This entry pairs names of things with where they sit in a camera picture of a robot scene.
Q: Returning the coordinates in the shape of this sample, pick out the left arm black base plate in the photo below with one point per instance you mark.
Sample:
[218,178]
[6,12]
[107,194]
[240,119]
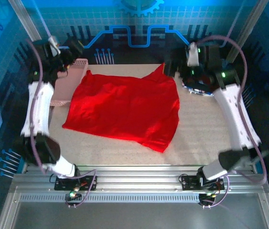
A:
[62,184]

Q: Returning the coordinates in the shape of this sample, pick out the aluminium corner post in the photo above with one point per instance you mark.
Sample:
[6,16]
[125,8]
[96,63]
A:
[26,21]
[246,31]

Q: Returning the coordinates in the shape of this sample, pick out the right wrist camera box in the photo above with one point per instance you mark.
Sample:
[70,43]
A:
[192,56]

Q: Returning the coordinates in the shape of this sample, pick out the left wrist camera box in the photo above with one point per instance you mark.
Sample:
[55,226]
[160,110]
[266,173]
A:
[54,45]

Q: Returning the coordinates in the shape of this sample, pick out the pink plastic basket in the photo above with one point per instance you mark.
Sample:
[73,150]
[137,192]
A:
[65,90]

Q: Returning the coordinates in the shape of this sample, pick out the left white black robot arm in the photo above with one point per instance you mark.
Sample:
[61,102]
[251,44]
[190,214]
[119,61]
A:
[38,107]

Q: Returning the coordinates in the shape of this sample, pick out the grey metal panel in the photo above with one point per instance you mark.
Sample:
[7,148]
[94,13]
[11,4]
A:
[136,217]

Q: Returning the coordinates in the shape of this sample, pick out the aluminium frame rail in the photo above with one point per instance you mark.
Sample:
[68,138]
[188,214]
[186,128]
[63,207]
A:
[136,181]

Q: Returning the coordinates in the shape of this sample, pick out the blue white printed t-shirt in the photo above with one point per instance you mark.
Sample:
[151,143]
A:
[198,91]

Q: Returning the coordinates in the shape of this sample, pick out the red t-shirt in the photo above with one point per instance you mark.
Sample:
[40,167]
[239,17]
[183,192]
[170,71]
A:
[124,107]

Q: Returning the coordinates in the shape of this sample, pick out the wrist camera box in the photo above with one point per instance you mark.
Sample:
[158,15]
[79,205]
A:
[192,56]
[54,45]

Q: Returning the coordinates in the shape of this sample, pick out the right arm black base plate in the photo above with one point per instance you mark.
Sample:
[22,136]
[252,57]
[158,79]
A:
[189,183]

